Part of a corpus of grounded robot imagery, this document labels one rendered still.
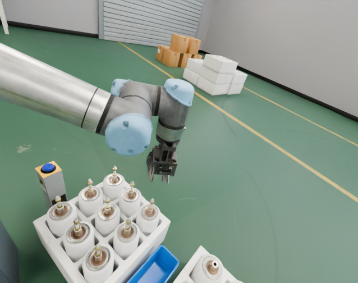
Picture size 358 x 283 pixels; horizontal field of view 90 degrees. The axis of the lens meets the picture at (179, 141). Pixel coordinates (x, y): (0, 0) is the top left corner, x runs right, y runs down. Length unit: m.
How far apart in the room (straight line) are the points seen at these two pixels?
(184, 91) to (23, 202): 1.05
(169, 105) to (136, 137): 0.16
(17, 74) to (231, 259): 1.10
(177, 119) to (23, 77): 0.29
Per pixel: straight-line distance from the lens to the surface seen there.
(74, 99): 0.32
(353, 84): 5.35
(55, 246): 0.87
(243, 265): 1.16
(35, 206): 1.22
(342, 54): 5.43
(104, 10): 5.51
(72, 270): 0.82
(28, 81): 0.33
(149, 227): 0.83
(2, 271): 0.86
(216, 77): 3.07
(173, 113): 0.44
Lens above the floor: 0.95
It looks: 34 degrees down
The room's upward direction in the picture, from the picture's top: 16 degrees clockwise
